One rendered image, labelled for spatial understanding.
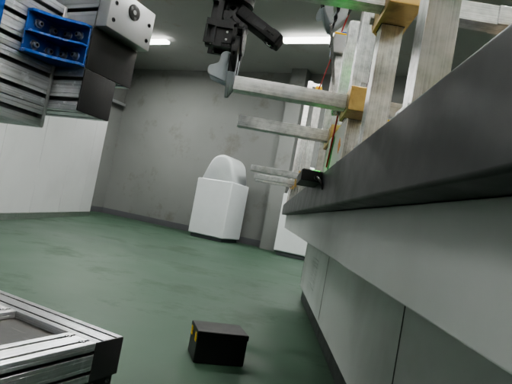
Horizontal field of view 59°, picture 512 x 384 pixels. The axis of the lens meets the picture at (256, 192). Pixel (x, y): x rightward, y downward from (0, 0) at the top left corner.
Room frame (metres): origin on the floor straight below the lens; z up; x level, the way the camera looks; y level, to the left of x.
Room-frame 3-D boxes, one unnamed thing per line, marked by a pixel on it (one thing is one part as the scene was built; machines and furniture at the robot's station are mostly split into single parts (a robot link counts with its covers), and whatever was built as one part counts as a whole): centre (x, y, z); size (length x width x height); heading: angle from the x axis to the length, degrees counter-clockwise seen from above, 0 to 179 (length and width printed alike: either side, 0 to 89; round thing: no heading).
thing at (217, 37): (0.95, 0.12, 0.97); 0.09 x 0.08 x 0.12; 88
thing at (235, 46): (0.93, 0.10, 0.90); 0.05 x 0.02 x 0.09; 178
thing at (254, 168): (2.19, -0.17, 0.80); 0.44 x 0.03 x 0.04; 88
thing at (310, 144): (2.23, -0.22, 0.93); 0.04 x 0.04 x 0.48; 88
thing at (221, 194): (8.23, 0.62, 0.76); 0.76 x 0.64 x 1.53; 63
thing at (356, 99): (0.96, -0.18, 0.85); 0.14 x 0.06 x 0.05; 178
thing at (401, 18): (0.71, -0.17, 0.95); 0.14 x 0.06 x 0.05; 178
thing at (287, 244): (7.54, -0.94, 0.75); 0.86 x 0.69 x 1.51; 65
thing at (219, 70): (0.93, 0.12, 0.86); 0.06 x 0.03 x 0.09; 88
